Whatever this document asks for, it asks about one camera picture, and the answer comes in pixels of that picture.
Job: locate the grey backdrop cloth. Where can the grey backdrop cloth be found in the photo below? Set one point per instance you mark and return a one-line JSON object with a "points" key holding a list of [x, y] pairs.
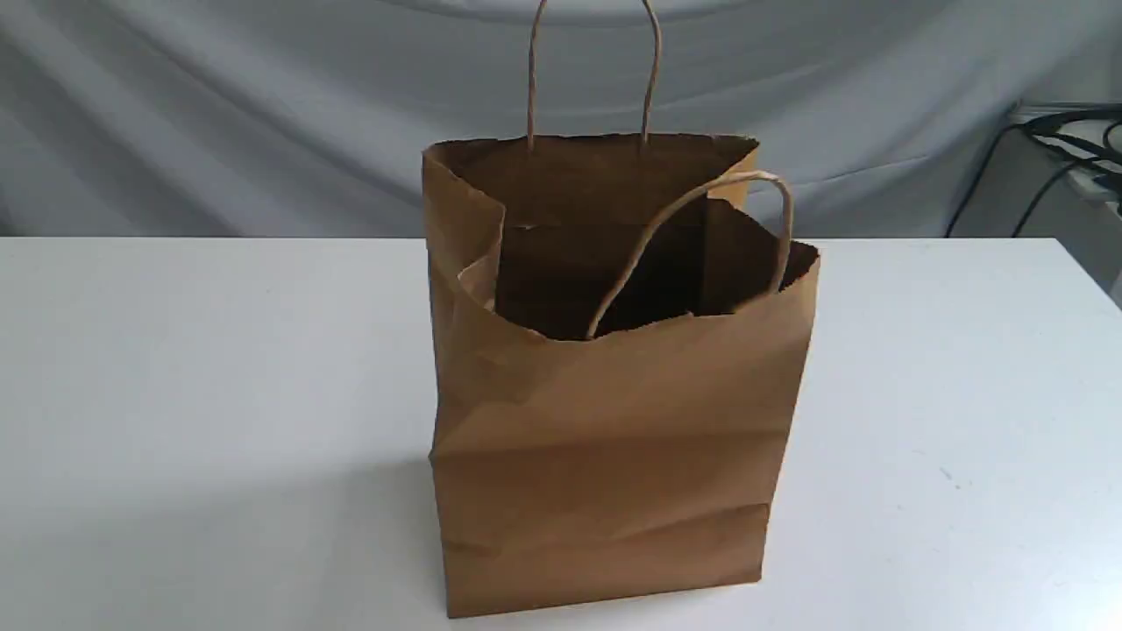
{"points": [[309, 118]]}

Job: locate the brown paper shopping bag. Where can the brown paper shopping bag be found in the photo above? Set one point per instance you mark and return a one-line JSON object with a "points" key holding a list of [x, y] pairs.
{"points": [[620, 326]]}

